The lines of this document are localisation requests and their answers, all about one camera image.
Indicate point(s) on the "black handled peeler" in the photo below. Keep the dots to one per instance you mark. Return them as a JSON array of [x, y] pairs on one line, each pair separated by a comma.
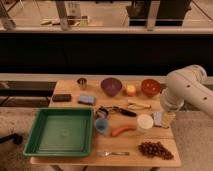
[[103, 112]]

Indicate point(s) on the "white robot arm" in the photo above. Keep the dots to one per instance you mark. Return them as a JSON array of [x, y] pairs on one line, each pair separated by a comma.
[[186, 84]]

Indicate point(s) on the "brown grape bunch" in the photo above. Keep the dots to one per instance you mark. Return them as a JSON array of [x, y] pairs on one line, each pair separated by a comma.
[[155, 149]]

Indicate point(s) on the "orange round fruit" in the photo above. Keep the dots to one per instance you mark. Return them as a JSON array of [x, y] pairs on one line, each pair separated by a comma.
[[131, 90]]

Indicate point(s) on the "red bowl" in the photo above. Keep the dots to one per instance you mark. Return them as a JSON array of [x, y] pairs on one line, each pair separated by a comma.
[[150, 87]]

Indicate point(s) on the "small metal cup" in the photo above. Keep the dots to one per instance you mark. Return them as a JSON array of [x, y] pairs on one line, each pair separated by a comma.
[[82, 83]]

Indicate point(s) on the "black floor object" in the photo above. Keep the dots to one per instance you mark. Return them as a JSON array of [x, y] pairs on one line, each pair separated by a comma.
[[16, 138]]

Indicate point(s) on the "black eraser block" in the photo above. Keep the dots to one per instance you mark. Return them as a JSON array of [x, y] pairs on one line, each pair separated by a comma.
[[61, 97]]

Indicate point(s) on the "orange carrot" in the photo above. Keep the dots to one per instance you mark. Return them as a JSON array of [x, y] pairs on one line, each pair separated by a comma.
[[118, 131]]

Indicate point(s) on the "blue sponge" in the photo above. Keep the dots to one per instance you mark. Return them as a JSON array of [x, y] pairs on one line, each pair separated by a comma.
[[86, 99]]

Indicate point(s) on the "blue grey sponge block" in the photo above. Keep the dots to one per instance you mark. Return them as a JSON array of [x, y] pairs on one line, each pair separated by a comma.
[[163, 119]]

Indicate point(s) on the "green plastic tray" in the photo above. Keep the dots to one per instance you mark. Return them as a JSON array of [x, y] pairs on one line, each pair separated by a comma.
[[61, 132]]

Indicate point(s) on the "blue plastic cup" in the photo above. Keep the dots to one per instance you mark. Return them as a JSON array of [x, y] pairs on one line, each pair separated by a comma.
[[101, 125]]

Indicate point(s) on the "purple bowl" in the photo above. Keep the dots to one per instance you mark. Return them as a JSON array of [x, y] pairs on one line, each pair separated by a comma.
[[111, 86]]

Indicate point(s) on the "silver fork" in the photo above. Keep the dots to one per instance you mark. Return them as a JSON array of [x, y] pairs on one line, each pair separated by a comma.
[[107, 153]]

